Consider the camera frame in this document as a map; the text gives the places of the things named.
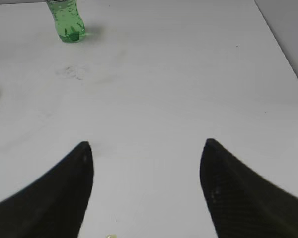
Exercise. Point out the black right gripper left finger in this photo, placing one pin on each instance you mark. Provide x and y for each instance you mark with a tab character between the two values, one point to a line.
54	205

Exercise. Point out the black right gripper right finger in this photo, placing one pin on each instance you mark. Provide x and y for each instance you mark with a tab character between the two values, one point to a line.
241	203

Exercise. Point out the green soda bottle yellow cap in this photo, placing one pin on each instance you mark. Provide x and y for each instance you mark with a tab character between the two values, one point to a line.
68	22

